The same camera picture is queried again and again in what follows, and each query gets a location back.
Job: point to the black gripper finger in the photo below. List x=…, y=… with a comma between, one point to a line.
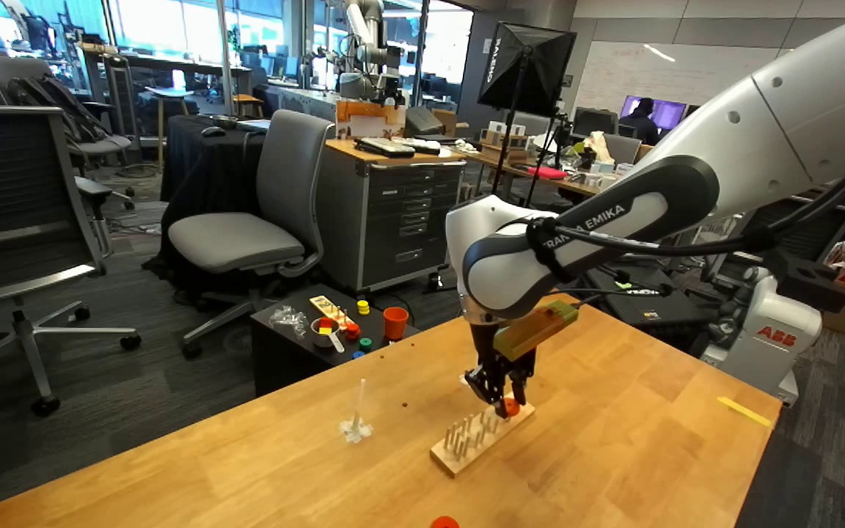
x=479, y=383
x=521, y=383

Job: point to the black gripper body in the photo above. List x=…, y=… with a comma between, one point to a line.
x=495, y=361

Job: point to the white ABB robot base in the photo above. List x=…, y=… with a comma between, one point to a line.
x=766, y=339

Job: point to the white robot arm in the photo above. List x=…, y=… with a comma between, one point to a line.
x=771, y=135

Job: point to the wooden peg stand board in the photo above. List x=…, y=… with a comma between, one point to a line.
x=473, y=436

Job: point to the clear plastic peg stand left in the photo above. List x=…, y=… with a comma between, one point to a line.
x=357, y=429

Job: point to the black softbox light stand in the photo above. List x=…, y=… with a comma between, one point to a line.
x=524, y=75

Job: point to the orange cup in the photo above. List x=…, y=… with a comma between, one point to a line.
x=395, y=322

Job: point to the grey drawer cabinet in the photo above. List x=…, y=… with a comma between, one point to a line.
x=382, y=218

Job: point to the wooden desk with clutter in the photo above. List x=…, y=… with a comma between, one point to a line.
x=575, y=182

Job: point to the yellow tape strip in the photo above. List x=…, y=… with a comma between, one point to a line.
x=744, y=411

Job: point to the grey office chair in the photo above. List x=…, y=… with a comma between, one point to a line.
x=281, y=238

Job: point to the computer monitor purple screen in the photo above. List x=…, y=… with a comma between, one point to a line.
x=665, y=113

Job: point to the black mesh office chair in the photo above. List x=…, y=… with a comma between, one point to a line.
x=44, y=238

